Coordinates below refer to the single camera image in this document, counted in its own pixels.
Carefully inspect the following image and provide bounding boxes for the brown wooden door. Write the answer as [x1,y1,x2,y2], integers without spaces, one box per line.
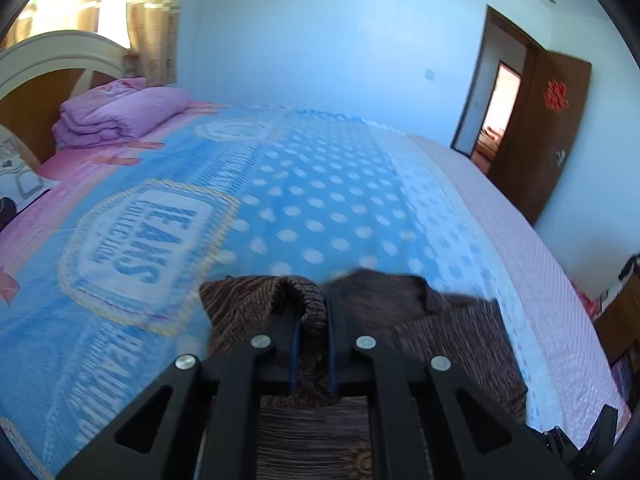
[451,6,592,224]

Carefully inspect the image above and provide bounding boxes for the red door ornament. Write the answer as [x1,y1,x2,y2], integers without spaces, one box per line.
[544,79,570,114]

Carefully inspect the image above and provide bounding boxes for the white patterned pillow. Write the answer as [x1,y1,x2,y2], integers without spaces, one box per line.
[0,126,60,229]

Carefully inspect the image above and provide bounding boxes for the brown knitted sweater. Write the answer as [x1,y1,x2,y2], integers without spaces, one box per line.
[200,269,527,479]

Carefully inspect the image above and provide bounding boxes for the wooden side furniture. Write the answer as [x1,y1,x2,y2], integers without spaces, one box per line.
[593,254,639,400]

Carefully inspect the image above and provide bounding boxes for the blue polka dot bedsheet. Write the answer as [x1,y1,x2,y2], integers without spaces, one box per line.
[1,106,630,479]

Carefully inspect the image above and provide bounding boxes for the cream wooden headboard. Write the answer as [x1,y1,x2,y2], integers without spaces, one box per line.
[1,30,138,166]

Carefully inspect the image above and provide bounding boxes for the folded purple blanket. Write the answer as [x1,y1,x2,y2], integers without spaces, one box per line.
[52,77,190,151]

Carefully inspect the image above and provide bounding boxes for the orange patterned curtain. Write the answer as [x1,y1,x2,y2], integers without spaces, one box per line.
[1,0,180,86]

